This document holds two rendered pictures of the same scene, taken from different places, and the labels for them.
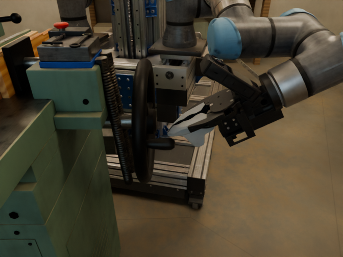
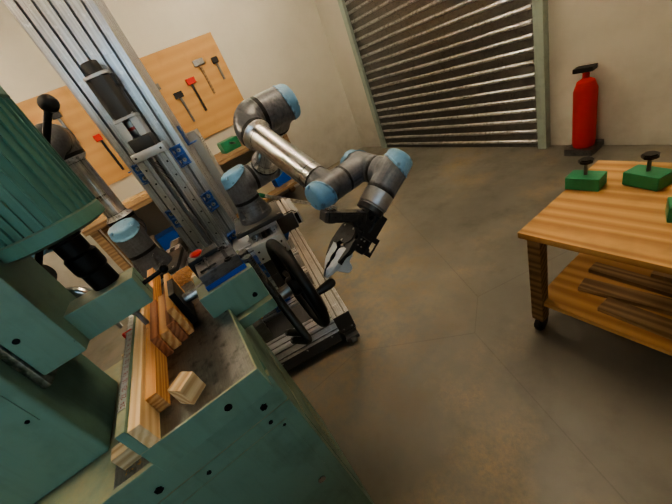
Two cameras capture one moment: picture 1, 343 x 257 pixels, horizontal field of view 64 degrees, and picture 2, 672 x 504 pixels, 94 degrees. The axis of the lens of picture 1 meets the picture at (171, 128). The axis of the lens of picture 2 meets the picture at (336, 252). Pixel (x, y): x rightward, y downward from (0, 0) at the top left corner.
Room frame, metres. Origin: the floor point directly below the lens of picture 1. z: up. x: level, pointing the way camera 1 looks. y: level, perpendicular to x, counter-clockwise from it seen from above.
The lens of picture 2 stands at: (-0.19, 0.18, 1.28)
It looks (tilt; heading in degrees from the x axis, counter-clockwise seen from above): 30 degrees down; 341
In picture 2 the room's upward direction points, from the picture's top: 25 degrees counter-clockwise
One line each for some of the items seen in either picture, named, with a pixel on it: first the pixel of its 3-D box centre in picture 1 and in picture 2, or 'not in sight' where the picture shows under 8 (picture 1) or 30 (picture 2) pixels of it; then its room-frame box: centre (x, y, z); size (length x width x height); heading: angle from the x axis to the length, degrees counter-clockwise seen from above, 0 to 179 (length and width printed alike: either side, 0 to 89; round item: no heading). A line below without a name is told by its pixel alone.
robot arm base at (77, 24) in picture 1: (75, 26); (148, 258); (1.33, 0.45, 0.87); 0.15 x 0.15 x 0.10
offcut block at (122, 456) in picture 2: not in sight; (129, 450); (0.39, 0.53, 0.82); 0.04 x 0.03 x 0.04; 93
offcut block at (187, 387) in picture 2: not in sight; (187, 387); (0.31, 0.35, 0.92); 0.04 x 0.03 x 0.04; 132
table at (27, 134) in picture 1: (42, 97); (209, 318); (0.56, 0.29, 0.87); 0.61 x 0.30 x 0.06; 179
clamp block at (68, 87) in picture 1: (76, 78); (230, 285); (0.56, 0.21, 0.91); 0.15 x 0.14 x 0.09; 179
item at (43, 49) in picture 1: (71, 44); (214, 262); (0.57, 0.21, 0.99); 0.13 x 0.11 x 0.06; 179
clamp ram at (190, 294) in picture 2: (36, 62); (193, 293); (0.56, 0.29, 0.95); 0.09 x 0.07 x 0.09; 179
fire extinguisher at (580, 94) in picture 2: not in sight; (585, 111); (1.06, -2.44, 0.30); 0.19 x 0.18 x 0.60; 92
